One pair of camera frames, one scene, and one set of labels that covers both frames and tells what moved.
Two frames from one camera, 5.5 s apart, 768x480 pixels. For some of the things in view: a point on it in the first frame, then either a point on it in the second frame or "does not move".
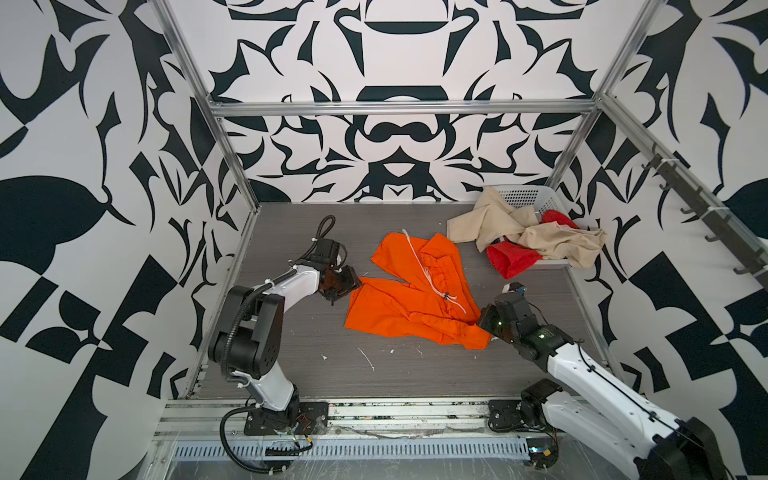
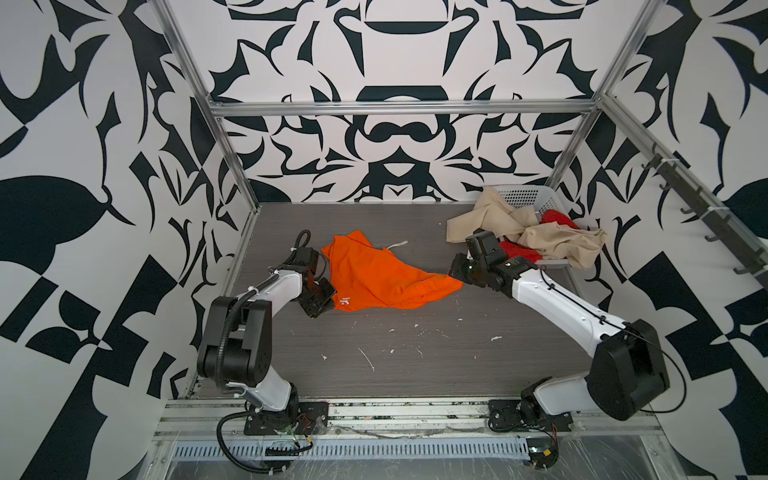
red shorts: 513,260 does not move
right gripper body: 491,321 → 469,270
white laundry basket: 541,198 does not move
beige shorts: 493,219 does not move
